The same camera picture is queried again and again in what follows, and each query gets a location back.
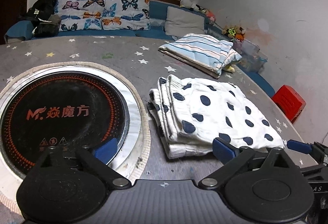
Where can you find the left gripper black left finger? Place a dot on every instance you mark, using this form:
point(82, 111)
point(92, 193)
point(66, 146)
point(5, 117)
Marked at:
point(96, 162)

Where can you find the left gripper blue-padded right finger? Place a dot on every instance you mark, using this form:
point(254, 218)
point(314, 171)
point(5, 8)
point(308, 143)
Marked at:
point(234, 162)

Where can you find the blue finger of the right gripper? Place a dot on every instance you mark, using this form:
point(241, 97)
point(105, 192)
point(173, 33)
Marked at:
point(316, 150)

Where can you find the white navy polka dot garment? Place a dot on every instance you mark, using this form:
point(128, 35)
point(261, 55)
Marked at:
point(191, 112)

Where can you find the round induction cooker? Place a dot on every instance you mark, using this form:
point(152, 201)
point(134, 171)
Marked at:
point(73, 105)

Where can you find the red box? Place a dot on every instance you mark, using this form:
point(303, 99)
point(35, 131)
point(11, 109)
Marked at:
point(289, 102)

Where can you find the clear plastic storage box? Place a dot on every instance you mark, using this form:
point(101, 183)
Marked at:
point(252, 58)

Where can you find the folded blue striped blanket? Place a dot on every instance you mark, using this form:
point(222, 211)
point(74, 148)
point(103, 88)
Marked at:
point(204, 52)

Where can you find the butterfly pattern pillow left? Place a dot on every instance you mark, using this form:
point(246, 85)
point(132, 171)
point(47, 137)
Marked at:
point(80, 14)

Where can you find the butterfly pattern pillow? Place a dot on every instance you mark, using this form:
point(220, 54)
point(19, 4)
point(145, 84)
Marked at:
point(126, 14)
point(80, 14)

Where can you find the beige cushion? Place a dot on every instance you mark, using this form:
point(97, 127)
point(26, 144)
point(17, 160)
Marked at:
point(180, 23)

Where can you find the butterfly pattern pillow right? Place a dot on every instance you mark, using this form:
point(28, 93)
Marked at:
point(126, 14)

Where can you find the black bag on sofa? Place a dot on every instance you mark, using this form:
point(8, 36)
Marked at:
point(43, 18)

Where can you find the plush penguin toy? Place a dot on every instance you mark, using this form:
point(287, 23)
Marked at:
point(191, 5)

